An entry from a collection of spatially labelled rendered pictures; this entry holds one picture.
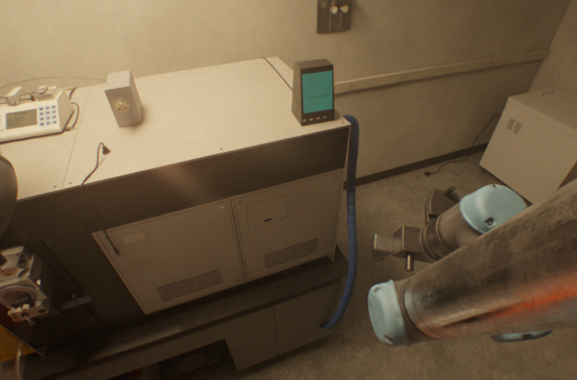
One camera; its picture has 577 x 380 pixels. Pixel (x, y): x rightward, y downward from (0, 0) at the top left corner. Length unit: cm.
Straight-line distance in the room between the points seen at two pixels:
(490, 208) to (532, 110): 270
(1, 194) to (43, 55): 147
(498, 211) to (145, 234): 88
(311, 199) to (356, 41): 142
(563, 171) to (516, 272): 290
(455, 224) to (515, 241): 27
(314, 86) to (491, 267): 77
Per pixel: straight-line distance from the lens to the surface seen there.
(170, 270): 116
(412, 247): 60
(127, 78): 112
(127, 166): 91
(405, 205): 292
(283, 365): 203
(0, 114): 129
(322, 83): 95
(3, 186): 59
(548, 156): 315
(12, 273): 106
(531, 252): 22
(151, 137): 101
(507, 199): 48
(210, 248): 111
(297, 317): 159
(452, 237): 51
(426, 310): 34
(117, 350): 142
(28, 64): 203
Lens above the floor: 192
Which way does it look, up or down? 41 degrees down
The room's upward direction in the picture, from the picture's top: 1 degrees counter-clockwise
